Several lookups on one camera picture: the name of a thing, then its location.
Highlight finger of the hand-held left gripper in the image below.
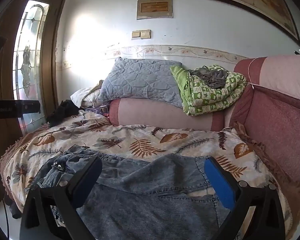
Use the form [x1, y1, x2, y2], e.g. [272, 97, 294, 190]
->
[21, 100, 41, 114]

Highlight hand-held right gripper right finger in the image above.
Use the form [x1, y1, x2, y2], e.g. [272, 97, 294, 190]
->
[204, 158, 286, 240]

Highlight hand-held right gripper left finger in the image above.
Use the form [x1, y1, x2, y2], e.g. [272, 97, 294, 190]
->
[19, 156, 103, 240]

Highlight blue denim pants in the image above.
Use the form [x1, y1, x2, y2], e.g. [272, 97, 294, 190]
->
[31, 144, 232, 240]

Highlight black cloth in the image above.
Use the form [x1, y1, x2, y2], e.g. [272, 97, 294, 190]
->
[46, 99, 80, 128]

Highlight white crumpled cloth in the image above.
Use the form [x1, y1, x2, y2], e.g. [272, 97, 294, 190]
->
[70, 80, 110, 109]

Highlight wooden stained glass door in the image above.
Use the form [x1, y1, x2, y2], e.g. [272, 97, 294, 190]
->
[0, 0, 65, 213]

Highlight purple packet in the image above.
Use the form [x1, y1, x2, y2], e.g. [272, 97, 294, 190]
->
[86, 105, 110, 117]

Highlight leaf print blanket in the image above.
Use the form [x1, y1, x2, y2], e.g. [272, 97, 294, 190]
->
[0, 110, 294, 240]

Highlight green printed quilt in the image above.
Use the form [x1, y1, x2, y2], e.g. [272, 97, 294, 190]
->
[170, 64, 248, 116]

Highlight pink bolster cushion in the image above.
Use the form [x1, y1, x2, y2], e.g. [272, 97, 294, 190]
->
[109, 97, 237, 132]

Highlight grey crumpled cloth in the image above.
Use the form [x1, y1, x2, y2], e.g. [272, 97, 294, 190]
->
[189, 66, 232, 89]

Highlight grey quilted pillow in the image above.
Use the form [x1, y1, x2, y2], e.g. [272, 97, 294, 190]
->
[100, 57, 184, 109]

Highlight white cord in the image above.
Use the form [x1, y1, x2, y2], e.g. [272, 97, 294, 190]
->
[247, 57, 259, 89]

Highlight framed wall plaque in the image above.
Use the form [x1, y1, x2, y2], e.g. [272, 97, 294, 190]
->
[136, 0, 174, 20]

